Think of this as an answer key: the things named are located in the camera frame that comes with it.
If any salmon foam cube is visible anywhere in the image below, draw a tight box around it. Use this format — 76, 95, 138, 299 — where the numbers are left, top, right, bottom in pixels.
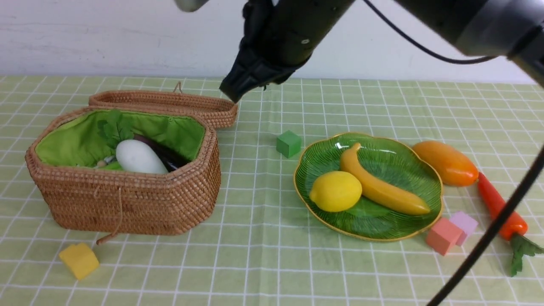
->
425, 218, 464, 256

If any yellow plastic banana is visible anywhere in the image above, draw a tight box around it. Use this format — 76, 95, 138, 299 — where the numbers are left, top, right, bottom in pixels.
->
340, 143, 430, 215

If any green checkered tablecloth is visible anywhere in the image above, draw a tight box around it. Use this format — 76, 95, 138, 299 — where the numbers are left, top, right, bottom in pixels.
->
0, 75, 543, 306

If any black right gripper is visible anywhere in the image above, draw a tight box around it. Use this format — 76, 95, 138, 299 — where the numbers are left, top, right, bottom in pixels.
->
219, 0, 353, 103

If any yellow foam cube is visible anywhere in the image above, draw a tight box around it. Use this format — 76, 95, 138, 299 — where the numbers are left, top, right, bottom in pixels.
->
59, 243, 100, 281

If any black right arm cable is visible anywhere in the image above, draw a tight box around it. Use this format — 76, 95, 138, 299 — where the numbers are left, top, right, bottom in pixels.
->
361, 0, 544, 306

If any purple plastic eggplant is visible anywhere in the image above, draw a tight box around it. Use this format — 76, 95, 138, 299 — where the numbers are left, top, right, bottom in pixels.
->
133, 133, 192, 172

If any white plastic radish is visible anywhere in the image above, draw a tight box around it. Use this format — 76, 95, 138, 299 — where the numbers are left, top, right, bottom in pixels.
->
97, 110, 168, 174

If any green foam cube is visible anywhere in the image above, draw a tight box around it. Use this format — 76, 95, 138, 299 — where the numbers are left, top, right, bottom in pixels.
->
276, 130, 302, 159

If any green glass leaf plate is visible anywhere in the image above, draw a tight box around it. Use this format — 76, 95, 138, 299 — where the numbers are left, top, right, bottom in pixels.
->
293, 132, 444, 242

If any orange plastic mango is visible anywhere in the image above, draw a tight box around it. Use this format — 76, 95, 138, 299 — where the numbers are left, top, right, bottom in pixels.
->
412, 141, 479, 187

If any orange plastic carrot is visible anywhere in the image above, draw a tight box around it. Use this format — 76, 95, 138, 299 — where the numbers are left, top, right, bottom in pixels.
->
477, 172, 544, 277

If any pink foam cube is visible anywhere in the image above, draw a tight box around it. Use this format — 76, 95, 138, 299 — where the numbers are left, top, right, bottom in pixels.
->
449, 211, 478, 246

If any yellow plastic lemon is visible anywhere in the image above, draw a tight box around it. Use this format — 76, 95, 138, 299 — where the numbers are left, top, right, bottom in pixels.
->
309, 171, 362, 213

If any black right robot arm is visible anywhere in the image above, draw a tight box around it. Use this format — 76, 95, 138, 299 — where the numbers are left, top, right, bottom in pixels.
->
219, 0, 544, 102

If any woven wicker basket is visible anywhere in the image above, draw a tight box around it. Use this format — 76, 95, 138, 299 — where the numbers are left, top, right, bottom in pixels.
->
25, 83, 238, 244

